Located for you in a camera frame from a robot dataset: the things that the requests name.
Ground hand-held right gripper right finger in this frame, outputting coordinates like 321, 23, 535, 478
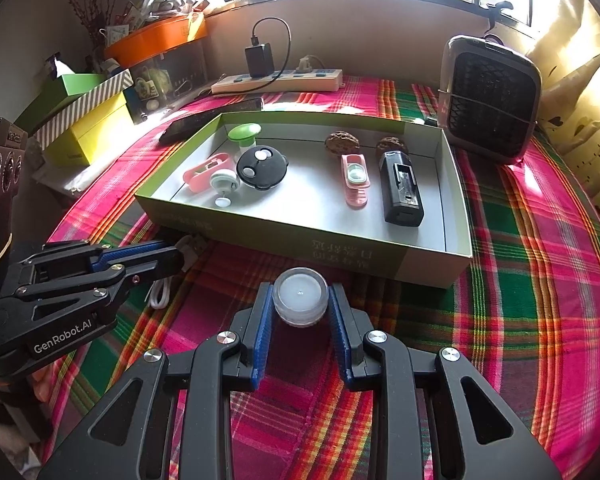
327, 282, 556, 480

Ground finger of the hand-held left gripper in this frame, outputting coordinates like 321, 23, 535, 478
0, 247, 185, 323
10, 240, 173, 288

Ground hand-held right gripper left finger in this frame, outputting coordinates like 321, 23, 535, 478
37, 281, 276, 480

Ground white cable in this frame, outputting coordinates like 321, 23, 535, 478
147, 234, 206, 309

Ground small clear round jar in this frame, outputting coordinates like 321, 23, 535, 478
272, 266, 329, 328

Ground green and white cardboard box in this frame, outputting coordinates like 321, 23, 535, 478
134, 111, 473, 289

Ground pink and white holder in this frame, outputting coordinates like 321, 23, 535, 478
182, 152, 233, 193

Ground black round device white buttons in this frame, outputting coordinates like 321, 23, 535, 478
236, 146, 289, 191

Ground green and white mushroom-shaped holder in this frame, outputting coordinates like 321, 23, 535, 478
227, 123, 262, 160

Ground pink and mint clip case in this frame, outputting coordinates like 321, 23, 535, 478
340, 153, 371, 208

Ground black rectangular device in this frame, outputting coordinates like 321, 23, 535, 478
378, 150, 425, 227

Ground brown walnut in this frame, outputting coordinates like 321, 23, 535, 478
376, 136, 409, 157
325, 131, 356, 153

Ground yellow box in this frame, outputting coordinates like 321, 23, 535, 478
42, 91, 133, 167

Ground black phone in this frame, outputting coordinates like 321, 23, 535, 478
159, 97, 265, 145

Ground striped box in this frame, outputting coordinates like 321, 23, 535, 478
34, 69, 133, 151

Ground glass case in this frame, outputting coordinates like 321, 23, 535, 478
127, 40, 206, 123

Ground orange tray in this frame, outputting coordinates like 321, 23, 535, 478
103, 14, 208, 68

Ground white power strip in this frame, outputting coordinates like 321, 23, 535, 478
211, 66, 344, 95

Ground black charger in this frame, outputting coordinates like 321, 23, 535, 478
244, 44, 275, 79

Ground dried branches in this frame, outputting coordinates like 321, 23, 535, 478
55, 0, 126, 51

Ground grey desk heater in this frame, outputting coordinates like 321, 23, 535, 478
437, 35, 543, 163

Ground cream heart-print curtain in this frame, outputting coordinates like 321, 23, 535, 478
522, 0, 600, 201

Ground black charger cable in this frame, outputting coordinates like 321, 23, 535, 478
250, 17, 293, 83

